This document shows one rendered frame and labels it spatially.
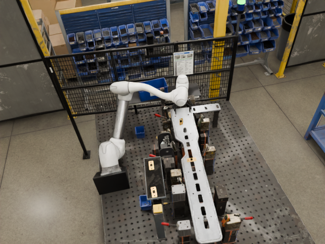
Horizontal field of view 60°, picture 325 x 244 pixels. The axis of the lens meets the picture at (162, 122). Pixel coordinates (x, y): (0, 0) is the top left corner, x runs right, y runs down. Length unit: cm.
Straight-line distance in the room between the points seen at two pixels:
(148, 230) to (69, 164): 182
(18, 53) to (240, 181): 300
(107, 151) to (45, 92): 203
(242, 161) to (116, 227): 133
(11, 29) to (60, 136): 155
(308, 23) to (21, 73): 413
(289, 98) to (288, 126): 62
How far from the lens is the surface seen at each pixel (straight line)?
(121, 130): 271
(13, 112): 463
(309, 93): 501
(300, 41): 502
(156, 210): 205
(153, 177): 218
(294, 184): 375
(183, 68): 303
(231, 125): 318
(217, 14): 287
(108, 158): 254
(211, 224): 218
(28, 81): 423
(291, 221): 267
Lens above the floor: 298
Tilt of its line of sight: 46 degrees down
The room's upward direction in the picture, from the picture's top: 5 degrees counter-clockwise
